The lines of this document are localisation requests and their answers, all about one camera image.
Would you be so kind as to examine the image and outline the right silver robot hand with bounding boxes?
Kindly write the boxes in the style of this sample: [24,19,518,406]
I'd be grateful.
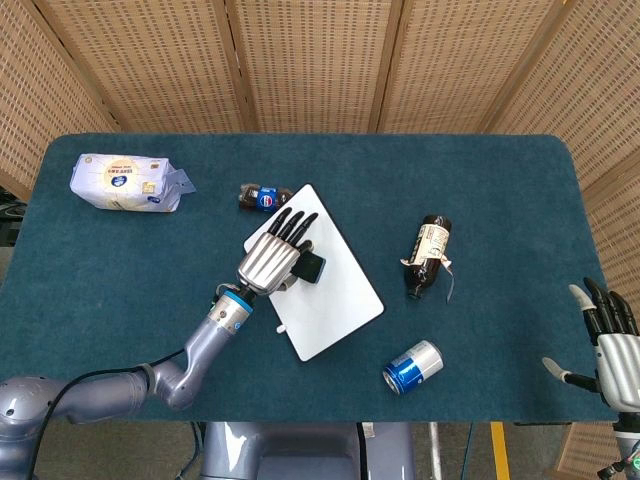
[542,277,640,410]

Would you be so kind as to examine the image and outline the grey robot torso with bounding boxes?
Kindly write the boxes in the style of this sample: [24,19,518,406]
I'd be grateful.
[199,422,416,480]

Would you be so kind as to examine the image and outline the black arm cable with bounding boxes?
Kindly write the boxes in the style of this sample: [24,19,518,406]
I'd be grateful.
[27,349,189,480]

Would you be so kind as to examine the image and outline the blue and silver can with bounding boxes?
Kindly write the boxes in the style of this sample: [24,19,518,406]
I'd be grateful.
[382,339,445,397]

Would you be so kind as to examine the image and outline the small Pepsi cola bottle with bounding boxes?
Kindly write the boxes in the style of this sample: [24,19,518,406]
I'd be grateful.
[238,182,294,215]

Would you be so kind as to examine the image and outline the woven wicker folding screen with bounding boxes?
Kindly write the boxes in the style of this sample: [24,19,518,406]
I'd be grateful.
[0,0,640,480]

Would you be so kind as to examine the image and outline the black whiteboard eraser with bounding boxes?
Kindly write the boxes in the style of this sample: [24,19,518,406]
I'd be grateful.
[289,252,328,286]

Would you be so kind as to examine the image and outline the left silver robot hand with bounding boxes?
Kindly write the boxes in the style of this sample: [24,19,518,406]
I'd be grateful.
[236,207,321,296]

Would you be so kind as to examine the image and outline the white snack bag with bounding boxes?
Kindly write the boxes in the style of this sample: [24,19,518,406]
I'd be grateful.
[69,152,197,214]

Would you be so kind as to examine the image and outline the teal felt table cover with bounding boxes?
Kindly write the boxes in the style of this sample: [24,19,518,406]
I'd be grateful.
[0,132,621,424]

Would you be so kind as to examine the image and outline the dark glass bottle with label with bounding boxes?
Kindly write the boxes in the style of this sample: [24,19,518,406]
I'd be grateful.
[399,252,455,304]

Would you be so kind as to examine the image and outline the silver metal table leg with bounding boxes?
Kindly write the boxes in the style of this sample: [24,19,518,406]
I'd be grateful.
[428,422,444,480]

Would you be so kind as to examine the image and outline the brown bottle with white label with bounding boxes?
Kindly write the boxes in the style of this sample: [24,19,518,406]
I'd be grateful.
[403,214,454,300]

